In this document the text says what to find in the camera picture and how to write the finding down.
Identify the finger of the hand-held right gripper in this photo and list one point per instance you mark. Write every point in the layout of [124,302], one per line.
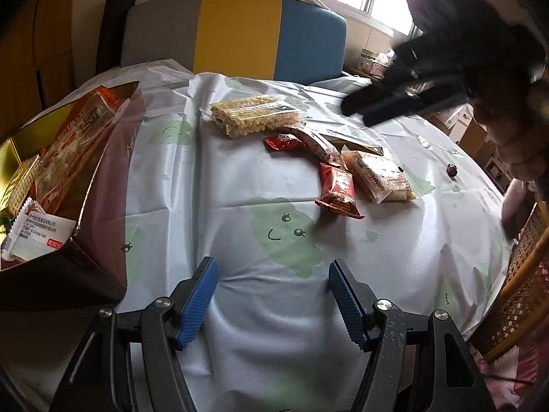
[369,98]
[399,109]

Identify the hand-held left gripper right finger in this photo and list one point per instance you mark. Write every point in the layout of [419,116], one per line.
[347,304]

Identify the white green printed tablecloth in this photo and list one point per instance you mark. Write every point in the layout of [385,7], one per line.
[257,180]

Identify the clear sesame cake packet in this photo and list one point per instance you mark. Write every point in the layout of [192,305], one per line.
[381,178]

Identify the white cardboard box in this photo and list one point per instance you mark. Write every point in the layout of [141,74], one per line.
[459,122]

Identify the red white long packet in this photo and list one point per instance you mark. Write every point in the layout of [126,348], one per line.
[319,146]

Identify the gold tin box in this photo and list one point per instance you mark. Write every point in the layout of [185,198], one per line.
[107,180]

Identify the person's right hand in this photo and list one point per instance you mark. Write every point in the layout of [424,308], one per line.
[510,146]

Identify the pink tissue box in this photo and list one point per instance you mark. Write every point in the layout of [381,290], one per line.
[381,68]

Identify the red date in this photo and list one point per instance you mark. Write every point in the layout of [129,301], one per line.
[451,170]

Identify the rattan chair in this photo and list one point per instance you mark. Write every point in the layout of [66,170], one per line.
[519,300]

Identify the green white tissue box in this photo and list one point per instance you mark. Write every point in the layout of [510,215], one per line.
[369,58]

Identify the red brown snack packet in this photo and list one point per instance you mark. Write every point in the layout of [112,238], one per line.
[339,189]

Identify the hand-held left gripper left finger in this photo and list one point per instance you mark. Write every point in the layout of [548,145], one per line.
[197,304]

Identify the white snack packet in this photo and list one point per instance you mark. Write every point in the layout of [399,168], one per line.
[43,231]

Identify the yellow green cracker packet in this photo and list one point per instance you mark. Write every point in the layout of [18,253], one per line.
[17,186]

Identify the pink cloth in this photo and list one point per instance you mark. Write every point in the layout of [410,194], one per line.
[514,377]

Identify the brown wooden wardrobe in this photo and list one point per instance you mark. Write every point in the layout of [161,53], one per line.
[34,51]

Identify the small red candy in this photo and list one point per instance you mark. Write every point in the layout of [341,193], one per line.
[281,141]

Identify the large orange snack bag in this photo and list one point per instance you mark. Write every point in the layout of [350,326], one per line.
[73,154]

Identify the yellow puffed snack packet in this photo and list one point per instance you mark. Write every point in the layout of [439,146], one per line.
[257,113]

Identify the person's right forearm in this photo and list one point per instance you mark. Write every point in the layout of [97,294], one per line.
[514,210]

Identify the white gold powder sachet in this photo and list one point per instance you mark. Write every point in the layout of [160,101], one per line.
[360,143]

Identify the grey yellow blue chair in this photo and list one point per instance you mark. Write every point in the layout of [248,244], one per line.
[240,30]

